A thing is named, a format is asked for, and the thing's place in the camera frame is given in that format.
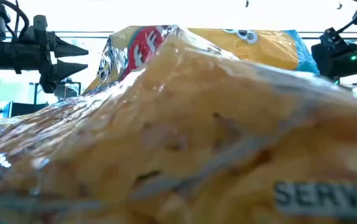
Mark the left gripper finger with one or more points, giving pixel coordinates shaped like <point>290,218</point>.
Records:
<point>67,50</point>
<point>67,69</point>

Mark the blue-edged Maruchan noodle pack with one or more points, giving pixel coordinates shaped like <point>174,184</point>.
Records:
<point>259,49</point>

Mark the yellow Maruchan noodle pack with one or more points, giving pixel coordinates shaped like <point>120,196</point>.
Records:
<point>178,140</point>

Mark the overhead beam with light strips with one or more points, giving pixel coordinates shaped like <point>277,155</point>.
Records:
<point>81,31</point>

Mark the black monitor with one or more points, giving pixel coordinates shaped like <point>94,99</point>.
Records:
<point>28,109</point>

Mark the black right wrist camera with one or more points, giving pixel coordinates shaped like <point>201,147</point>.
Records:
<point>332,37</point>

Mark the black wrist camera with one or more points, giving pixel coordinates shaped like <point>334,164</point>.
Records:
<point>39,25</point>
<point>332,37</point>

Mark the black workstation frame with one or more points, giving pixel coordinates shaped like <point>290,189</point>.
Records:
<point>35,93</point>

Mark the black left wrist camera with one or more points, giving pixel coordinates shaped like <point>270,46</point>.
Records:
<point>39,25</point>

